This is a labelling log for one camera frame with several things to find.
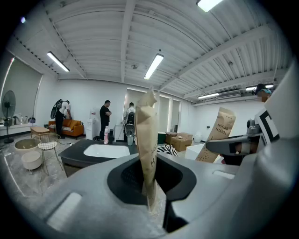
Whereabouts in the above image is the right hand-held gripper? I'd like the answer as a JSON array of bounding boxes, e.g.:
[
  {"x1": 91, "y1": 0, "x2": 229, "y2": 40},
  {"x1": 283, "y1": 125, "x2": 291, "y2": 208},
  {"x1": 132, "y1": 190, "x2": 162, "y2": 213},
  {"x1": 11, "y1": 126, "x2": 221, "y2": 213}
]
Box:
[{"x1": 205, "y1": 61, "x2": 299, "y2": 156}]

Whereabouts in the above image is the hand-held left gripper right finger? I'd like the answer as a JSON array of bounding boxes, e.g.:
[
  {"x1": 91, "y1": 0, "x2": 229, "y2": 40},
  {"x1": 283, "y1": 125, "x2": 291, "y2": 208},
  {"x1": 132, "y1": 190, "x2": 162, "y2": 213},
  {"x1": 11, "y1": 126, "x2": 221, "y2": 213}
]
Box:
[{"x1": 157, "y1": 149, "x2": 296, "y2": 239}]

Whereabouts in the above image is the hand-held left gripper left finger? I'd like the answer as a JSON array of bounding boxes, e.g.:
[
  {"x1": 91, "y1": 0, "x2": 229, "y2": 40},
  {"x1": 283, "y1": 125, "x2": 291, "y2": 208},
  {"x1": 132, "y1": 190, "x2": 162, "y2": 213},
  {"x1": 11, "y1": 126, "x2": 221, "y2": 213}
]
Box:
[{"x1": 28, "y1": 154, "x2": 168, "y2": 239}]

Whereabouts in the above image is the person's right hand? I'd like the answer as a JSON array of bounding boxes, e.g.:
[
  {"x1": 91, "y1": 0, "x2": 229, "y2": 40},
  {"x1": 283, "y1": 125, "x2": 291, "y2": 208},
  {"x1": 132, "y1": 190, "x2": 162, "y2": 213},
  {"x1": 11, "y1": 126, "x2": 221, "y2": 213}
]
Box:
[{"x1": 219, "y1": 141, "x2": 251, "y2": 164}]

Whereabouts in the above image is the large cardboard box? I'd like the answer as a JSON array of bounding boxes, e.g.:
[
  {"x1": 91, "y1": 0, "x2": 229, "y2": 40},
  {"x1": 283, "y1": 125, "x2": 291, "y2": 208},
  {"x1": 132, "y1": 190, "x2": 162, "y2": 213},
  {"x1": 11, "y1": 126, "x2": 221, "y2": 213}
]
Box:
[{"x1": 170, "y1": 133, "x2": 193, "y2": 152}]

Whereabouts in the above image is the small cardboard box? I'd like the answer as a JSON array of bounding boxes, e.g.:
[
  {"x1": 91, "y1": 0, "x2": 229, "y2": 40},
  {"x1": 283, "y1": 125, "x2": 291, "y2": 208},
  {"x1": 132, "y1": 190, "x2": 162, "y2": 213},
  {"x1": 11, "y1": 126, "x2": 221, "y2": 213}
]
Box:
[{"x1": 165, "y1": 132, "x2": 185, "y2": 145}]

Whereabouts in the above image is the white air conditioner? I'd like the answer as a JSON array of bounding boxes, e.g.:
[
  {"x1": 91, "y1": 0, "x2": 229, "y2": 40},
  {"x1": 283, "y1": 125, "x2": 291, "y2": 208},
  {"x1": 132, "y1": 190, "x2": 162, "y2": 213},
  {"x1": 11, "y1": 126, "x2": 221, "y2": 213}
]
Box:
[{"x1": 216, "y1": 90, "x2": 241, "y2": 100}]

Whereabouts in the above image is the black white zigzag blanket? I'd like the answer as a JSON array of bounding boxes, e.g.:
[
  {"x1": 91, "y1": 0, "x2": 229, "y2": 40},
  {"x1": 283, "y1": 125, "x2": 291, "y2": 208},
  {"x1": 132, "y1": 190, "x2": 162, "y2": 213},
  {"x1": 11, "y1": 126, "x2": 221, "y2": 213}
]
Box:
[{"x1": 157, "y1": 144, "x2": 179, "y2": 154}]

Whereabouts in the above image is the narrow grey roller blind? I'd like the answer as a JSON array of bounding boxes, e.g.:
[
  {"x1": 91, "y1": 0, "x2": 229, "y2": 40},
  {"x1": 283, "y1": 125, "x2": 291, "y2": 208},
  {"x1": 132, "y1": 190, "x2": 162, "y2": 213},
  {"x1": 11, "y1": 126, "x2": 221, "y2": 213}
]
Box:
[
  {"x1": 159, "y1": 94, "x2": 171, "y2": 133},
  {"x1": 172, "y1": 99, "x2": 181, "y2": 128}
]

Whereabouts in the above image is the white sink basin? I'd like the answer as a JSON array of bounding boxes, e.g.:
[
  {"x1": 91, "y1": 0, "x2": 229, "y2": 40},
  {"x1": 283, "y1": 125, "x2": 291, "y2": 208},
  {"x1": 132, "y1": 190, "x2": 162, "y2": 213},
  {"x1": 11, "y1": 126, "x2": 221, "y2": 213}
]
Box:
[{"x1": 83, "y1": 144, "x2": 130, "y2": 159}]

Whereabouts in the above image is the black vanity counter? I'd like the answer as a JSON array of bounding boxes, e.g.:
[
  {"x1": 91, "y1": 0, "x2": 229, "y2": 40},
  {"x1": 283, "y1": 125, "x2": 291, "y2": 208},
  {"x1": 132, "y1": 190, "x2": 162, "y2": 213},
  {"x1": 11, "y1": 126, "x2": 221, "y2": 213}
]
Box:
[{"x1": 58, "y1": 139, "x2": 141, "y2": 171}]

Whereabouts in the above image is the person's head in black cap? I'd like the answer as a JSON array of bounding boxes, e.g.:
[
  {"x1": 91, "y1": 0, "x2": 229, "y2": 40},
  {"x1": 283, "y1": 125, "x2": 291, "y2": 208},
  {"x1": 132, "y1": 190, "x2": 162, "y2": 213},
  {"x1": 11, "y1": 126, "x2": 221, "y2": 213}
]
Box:
[{"x1": 255, "y1": 83, "x2": 273, "y2": 103}]

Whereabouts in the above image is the white water dispenser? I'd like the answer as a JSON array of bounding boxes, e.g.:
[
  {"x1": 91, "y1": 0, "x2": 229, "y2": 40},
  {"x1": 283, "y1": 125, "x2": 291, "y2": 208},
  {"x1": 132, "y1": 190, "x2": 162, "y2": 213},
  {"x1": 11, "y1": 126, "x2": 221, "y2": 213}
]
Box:
[{"x1": 86, "y1": 118, "x2": 98, "y2": 140}]

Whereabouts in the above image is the white cabinet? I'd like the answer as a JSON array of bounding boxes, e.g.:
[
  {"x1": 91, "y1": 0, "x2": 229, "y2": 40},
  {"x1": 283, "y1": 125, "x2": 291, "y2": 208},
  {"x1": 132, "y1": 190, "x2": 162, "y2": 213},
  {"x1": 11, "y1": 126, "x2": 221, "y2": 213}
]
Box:
[{"x1": 114, "y1": 123, "x2": 127, "y2": 142}]

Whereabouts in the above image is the orange sofa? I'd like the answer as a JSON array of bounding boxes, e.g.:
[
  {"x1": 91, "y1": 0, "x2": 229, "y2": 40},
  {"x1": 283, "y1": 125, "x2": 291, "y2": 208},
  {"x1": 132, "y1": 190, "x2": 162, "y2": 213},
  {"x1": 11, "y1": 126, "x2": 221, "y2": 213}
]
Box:
[{"x1": 48, "y1": 119, "x2": 84, "y2": 140}]

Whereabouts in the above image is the striped seat cushion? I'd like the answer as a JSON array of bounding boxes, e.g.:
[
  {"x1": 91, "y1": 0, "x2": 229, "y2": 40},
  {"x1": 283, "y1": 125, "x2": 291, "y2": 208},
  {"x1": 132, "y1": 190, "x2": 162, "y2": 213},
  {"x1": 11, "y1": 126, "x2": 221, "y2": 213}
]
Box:
[{"x1": 49, "y1": 123, "x2": 73, "y2": 133}]

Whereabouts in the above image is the grey dome equipment backpack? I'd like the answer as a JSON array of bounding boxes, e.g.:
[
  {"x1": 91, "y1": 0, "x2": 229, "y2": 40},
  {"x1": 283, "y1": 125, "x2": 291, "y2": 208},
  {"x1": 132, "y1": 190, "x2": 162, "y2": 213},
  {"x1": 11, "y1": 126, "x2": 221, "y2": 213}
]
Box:
[{"x1": 125, "y1": 111, "x2": 136, "y2": 138}]

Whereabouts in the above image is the large round beige table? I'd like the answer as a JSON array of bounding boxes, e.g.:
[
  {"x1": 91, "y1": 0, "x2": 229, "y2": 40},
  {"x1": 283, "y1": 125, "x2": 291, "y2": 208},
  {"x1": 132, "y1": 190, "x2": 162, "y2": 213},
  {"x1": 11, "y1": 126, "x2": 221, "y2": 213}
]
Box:
[{"x1": 14, "y1": 138, "x2": 42, "y2": 154}]

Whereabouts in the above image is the wooden side table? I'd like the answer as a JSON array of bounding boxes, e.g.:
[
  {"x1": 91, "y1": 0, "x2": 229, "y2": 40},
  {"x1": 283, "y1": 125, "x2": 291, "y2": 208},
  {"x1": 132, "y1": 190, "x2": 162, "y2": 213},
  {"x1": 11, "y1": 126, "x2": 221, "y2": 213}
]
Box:
[{"x1": 30, "y1": 127, "x2": 50, "y2": 138}]

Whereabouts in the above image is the wide grey roller blind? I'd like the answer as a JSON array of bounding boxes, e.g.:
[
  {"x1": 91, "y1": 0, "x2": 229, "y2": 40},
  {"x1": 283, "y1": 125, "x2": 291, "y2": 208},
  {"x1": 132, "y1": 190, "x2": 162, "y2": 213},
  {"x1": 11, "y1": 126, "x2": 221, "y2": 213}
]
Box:
[{"x1": 126, "y1": 88, "x2": 156, "y2": 124}]

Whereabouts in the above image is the white low shelf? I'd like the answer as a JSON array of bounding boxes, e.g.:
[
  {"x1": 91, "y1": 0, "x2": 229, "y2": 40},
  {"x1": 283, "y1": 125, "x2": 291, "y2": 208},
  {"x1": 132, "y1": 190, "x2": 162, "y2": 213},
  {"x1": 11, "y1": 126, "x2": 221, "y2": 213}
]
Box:
[{"x1": 0, "y1": 123, "x2": 37, "y2": 137}]

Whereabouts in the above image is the grey gripper camera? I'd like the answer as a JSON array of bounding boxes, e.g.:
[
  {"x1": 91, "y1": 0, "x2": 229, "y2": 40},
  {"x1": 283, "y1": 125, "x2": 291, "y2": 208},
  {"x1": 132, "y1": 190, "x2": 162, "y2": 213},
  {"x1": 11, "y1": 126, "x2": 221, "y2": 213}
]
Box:
[{"x1": 247, "y1": 118, "x2": 260, "y2": 136}]

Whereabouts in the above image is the black pedestal fan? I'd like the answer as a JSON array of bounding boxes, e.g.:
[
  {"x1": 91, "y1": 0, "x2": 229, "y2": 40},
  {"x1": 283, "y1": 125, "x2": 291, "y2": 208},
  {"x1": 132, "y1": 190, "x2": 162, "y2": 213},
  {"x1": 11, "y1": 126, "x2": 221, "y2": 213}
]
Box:
[{"x1": 1, "y1": 90, "x2": 16, "y2": 144}]

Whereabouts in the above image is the large grey wall screen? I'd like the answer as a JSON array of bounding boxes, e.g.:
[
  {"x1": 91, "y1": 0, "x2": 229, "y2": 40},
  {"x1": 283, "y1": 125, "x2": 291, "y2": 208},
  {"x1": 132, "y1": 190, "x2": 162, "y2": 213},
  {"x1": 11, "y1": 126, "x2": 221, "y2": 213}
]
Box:
[{"x1": 2, "y1": 58, "x2": 44, "y2": 117}]

